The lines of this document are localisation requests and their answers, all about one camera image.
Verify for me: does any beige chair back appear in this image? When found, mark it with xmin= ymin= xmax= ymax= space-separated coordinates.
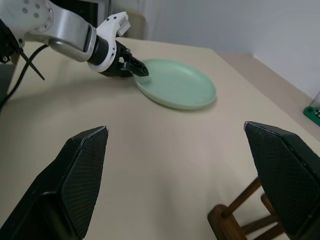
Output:
xmin=124 ymin=11 xmax=147 ymax=40

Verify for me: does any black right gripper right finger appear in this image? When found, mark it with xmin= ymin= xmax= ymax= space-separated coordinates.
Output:
xmin=243 ymin=121 xmax=320 ymax=236

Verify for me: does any green plastic object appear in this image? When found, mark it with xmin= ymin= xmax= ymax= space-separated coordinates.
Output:
xmin=303 ymin=105 xmax=320 ymax=126

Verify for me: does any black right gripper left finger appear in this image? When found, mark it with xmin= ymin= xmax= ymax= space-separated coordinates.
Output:
xmin=0 ymin=126 xmax=110 ymax=240

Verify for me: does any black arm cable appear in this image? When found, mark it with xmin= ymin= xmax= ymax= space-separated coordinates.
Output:
xmin=0 ymin=44 xmax=50 ymax=107

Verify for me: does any wooden dish rack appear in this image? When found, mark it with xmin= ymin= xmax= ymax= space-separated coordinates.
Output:
xmin=207 ymin=176 xmax=286 ymax=240

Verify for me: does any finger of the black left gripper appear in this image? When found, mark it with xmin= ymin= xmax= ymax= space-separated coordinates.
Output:
xmin=120 ymin=61 xmax=141 ymax=78
xmin=127 ymin=56 xmax=150 ymax=77

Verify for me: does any black robot torso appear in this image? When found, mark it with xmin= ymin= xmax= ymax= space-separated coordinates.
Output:
xmin=0 ymin=18 xmax=26 ymax=65

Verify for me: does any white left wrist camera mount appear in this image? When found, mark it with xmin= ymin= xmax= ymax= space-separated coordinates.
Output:
xmin=86 ymin=11 xmax=132 ymax=74

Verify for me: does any dark monitor screen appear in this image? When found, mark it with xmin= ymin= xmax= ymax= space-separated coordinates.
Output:
xmin=83 ymin=0 xmax=106 ymax=30

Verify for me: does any black zip tie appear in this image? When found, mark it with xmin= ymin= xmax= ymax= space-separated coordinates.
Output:
xmin=17 ymin=48 xmax=46 ymax=81

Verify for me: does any light green plate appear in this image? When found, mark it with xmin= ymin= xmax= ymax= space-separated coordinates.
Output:
xmin=133 ymin=58 xmax=217 ymax=111

